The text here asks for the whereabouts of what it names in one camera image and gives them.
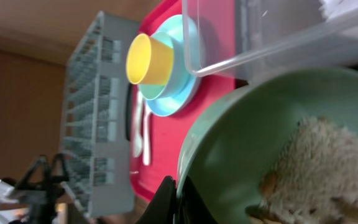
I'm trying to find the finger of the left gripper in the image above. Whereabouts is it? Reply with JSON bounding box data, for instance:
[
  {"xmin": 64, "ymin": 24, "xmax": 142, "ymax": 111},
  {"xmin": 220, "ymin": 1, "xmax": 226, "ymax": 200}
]
[
  {"xmin": 14, "ymin": 155, "xmax": 49, "ymax": 190},
  {"xmin": 50, "ymin": 153, "xmax": 70, "ymax": 182}
]

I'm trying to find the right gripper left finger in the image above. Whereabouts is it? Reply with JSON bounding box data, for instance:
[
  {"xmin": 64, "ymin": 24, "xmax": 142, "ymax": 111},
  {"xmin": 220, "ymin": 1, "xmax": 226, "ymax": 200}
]
[{"xmin": 136, "ymin": 176, "xmax": 176, "ymax": 224}]

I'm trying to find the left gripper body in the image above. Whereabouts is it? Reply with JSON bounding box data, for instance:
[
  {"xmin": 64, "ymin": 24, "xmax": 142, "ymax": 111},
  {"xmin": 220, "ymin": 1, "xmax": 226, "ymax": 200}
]
[{"xmin": 9, "ymin": 177, "xmax": 66, "ymax": 224}]

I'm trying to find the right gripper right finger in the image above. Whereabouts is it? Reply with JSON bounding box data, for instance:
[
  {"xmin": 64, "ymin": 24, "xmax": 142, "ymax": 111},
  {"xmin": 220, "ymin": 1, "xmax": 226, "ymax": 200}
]
[{"xmin": 178, "ymin": 177, "xmax": 218, "ymax": 224}]

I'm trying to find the green plastic bowl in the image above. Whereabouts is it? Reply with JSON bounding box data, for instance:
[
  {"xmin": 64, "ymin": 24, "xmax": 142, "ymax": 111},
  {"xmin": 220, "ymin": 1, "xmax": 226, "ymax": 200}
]
[{"xmin": 173, "ymin": 68, "xmax": 358, "ymax": 223}]

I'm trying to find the white plastic spoon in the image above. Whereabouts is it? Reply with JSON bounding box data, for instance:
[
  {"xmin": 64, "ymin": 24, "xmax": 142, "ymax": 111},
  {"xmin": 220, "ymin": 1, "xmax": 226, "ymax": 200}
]
[{"xmin": 132, "ymin": 91, "xmax": 144, "ymax": 157}]

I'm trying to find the white plastic fork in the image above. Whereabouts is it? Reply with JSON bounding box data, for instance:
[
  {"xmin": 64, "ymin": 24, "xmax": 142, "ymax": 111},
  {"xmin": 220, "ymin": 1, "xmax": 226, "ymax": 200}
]
[{"xmin": 142, "ymin": 103, "xmax": 152, "ymax": 166}]

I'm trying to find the yellow plastic cup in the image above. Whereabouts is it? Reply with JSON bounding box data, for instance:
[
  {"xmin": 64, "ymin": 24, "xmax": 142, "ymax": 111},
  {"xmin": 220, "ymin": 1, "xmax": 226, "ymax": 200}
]
[{"xmin": 126, "ymin": 34, "xmax": 174, "ymax": 85}]

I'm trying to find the grey plastic dishwasher rack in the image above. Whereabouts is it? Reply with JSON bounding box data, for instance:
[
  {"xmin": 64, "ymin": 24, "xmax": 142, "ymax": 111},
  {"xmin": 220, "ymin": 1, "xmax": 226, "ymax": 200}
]
[{"xmin": 60, "ymin": 11, "xmax": 139, "ymax": 219}]

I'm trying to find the clear plastic waste bin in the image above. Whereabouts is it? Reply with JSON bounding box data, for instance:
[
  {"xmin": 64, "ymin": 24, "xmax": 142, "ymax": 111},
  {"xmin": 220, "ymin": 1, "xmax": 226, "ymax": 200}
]
[{"xmin": 182, "ymin": 0, "xmax": 358, "ymax": 82}]

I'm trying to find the red plastic serving tray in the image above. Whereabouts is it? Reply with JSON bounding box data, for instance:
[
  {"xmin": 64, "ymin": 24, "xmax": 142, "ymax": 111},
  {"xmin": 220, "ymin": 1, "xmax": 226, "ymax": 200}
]
[{"xmin": 129, "ymin": 0, "xmax": 248, "ymax": 203}]

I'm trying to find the light blue small bowl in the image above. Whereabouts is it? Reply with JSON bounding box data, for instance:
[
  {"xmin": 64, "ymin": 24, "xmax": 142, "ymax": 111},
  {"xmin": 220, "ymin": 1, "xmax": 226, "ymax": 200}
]
[{"xmin": 139, "ymin": 32, "xmax": 188, "ymax": 100}]

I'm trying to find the pile of white rice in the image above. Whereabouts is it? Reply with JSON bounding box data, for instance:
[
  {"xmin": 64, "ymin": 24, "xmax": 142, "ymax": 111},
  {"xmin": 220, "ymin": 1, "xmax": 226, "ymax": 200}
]
[{"xmin": 245, "ymin": 116, "xmax": 358, "ymax": 223}]

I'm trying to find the light blue plate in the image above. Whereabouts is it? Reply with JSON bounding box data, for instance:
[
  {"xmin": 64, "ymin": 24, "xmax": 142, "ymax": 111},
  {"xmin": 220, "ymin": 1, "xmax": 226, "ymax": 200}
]
[{"xmin": 146, "ymin": 14, "xmax": 201, "ymax": 117}]

